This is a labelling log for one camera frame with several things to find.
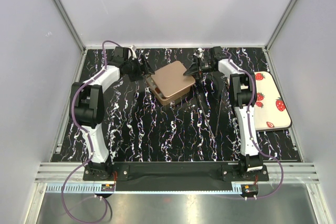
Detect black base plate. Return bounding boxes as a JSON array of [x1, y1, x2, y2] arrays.
[[83, 162, 269, 193]]

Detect white cable duct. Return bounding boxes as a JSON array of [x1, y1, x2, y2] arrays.
[[46, 183, 116, 194]]

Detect silver metal tongs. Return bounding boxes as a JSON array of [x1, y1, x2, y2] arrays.
[[195, 86, 222, 138]]

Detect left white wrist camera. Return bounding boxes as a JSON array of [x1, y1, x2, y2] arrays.
[[128, 45, 137, 60]]

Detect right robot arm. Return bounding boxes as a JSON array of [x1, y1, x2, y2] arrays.
[[183, 46, 263, 180]]

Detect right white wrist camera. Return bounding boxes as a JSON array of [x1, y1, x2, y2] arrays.
[[194, 48, 204, 58]]

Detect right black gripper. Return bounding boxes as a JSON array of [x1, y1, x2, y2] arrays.
[[183, 57, 216, 82]]

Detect brown tin lid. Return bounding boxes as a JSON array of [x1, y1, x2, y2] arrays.
[[151, 61, 195, 98]]

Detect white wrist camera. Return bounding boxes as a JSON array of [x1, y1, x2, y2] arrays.
[[194, 48, 204, 58], [128, 45, 137, 60]]

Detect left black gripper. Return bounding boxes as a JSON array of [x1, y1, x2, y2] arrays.
[[124, 54, 154, 82]]

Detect strawberry pattern tray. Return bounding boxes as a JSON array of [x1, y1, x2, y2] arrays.
[[254, 71, 292, 131]]

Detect brown tin box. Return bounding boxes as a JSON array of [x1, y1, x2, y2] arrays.
[[146, 74, 192, 106]]

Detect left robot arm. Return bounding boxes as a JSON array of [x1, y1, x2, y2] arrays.
[[69, 45, 154, 180]]

